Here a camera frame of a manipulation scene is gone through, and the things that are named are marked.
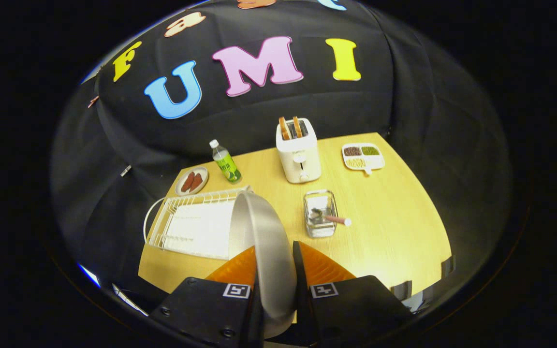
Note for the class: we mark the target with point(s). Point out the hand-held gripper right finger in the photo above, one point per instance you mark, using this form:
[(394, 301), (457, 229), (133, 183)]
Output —
[(299, 261)]

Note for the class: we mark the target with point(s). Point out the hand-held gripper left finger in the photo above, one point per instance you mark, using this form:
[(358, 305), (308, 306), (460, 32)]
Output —
[(201, 309)]

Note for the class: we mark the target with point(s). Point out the beige round plate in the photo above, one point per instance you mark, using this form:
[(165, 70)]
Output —
[(269, 251)]

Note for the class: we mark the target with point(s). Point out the small plate with sausages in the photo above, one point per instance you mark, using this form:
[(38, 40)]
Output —
[(182, 189)]

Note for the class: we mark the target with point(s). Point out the white divided dish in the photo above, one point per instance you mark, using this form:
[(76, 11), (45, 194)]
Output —
[(376, 163)]

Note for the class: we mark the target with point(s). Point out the white toaster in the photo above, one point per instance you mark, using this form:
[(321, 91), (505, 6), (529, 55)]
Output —
[(300, 159)]

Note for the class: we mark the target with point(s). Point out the pile of yellow soybeans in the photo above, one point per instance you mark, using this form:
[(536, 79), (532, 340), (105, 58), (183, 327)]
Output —
[(355, 163)]

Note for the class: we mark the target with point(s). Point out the green label drink bottle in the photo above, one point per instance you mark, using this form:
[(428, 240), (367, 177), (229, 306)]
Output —
[(226, 164)]

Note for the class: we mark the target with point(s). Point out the pile of red beans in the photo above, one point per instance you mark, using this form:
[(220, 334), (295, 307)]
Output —
[(352, 151)]

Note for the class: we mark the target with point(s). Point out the reddish brown sausage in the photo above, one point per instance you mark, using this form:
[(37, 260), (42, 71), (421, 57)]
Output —
[(196, 182), (188, 181)]

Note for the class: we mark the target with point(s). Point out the pile of green beans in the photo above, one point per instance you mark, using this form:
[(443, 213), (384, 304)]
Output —
[(370, 151)]

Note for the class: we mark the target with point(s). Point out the toasted bread slice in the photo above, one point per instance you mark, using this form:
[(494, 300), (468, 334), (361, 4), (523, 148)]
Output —
[(284, 128), (297, 126)]

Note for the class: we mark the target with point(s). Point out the black backdrop cloth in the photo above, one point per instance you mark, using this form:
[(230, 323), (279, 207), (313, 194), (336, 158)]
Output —
[(259, 116)]

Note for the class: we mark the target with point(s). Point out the silver cloth clip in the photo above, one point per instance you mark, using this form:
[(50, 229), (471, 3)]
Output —
[(125, 170)]

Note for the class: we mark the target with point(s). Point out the pink cloth clip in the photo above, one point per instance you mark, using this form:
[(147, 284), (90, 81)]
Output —
[(93, 101)]

